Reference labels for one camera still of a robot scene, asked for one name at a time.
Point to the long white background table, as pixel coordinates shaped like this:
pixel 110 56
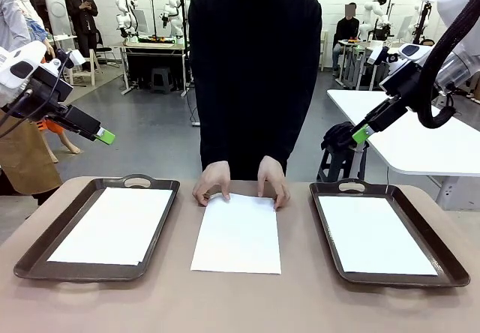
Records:
pixel 371 70

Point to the person's right hand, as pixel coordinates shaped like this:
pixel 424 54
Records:
pixel 213 179

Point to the person's right forearm black sleeve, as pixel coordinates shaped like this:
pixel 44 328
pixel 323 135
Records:
pixel 215 141

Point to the white wooden chair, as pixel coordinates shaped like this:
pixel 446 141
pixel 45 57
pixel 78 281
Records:
pixel 88 72

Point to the background person in black coat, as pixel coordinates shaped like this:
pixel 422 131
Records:
pixel 82 18

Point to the black bag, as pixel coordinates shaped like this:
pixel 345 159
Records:
pixel 337 136

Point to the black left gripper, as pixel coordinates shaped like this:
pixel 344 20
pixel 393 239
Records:
pixel 48 93

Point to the large white table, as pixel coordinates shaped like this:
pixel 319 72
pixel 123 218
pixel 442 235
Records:
pixel 412 149

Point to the person's left forearm black sleeve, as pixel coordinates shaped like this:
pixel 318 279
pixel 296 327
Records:
pixel 273 138

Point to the brown plastic tray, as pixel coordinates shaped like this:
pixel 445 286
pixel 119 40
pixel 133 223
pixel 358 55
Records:
pixel 45 252
pixel 446 243

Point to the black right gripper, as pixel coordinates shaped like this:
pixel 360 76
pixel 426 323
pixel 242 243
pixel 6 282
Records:
pixel 407 85

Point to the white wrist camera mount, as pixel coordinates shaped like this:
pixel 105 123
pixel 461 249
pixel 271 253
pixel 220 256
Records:
pixel 375 55
pixel 77 58

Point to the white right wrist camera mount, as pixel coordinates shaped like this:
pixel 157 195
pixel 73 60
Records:
pixel 375 55

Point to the mannequin striped shirt brown skirt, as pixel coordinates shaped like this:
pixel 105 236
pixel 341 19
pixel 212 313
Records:
pixel 15 160

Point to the white A4 sheet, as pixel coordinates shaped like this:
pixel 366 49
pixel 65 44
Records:
pixel 112 228
pixel 375 235

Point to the white shelf unit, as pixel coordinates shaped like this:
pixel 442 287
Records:
pixel 324 48

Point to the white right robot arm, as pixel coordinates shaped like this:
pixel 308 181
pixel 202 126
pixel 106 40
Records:
pixel 472 29

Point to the grey plastic stool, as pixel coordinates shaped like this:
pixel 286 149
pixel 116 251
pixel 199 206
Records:
pixel 161 80

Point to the tall black tripod pole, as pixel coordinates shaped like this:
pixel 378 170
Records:
pixel 423 21

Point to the seated person in black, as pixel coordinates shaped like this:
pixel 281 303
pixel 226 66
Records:
pixel 345 33

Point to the black office chair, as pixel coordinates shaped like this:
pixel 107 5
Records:
pixel 107 50

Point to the white desk with black panel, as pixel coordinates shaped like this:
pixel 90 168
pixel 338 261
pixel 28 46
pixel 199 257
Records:
pixel 157 59

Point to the white A4 paper stack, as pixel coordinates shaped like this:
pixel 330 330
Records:
pixel 238 235

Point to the white robot arm with lamp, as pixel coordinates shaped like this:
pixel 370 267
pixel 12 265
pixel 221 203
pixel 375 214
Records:
pixel 369 18

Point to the person's left hand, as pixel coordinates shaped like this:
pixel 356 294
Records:
pixel 272 179

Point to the person in black sweater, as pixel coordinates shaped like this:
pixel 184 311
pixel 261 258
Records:
pixel 255 66

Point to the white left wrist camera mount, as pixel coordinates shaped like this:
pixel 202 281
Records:
pixel 77 58

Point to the black stool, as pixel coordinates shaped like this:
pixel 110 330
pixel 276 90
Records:
pixel 337 164

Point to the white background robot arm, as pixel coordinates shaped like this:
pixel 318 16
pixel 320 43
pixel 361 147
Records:
pixel 172 14
pixel 125 18

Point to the white computer monitor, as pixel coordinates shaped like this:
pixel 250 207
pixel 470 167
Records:
pixel 405 27

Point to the small white background robot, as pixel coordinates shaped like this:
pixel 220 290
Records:
pixel 417 18

